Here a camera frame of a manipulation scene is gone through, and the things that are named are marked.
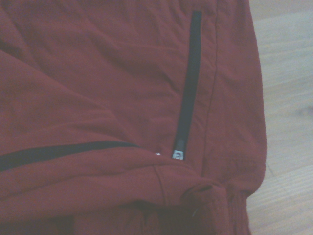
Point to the rust red shorts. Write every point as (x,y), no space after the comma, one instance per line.
(110,98)

